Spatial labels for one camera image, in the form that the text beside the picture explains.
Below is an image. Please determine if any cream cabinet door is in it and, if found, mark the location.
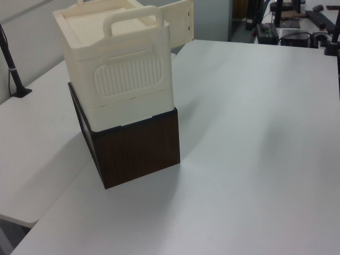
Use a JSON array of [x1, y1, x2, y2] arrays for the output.
[[158, 0, 197, 50]]

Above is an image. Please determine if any cream plastic storage cabinet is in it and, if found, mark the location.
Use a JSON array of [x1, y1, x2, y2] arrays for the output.
[[52, 0, 176, 132]]

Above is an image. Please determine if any dark brown wooden drawer box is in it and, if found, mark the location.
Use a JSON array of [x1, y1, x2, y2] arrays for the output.
[[67, 81, 181, 190]]

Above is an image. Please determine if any slim black stand leg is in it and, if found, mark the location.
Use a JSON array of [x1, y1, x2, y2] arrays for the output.
[[244, 0, 256, 31]]

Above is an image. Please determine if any small black box device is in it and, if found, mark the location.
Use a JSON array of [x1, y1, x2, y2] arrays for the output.
[[280, 29, 312, 46]]

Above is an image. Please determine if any black monitor stand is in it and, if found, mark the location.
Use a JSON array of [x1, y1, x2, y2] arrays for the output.
[[270, 0, 301, 29]]

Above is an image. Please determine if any black clamp stand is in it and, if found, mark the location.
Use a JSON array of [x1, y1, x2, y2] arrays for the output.
[[311, 0, 340, 57]]

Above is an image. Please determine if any black keyboard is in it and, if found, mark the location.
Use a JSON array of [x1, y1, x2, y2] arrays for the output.
[[305, 10, 336, 28]]

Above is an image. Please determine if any black clamped camera pole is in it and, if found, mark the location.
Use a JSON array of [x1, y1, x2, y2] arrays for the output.
[[0, 23, 33, 99]]

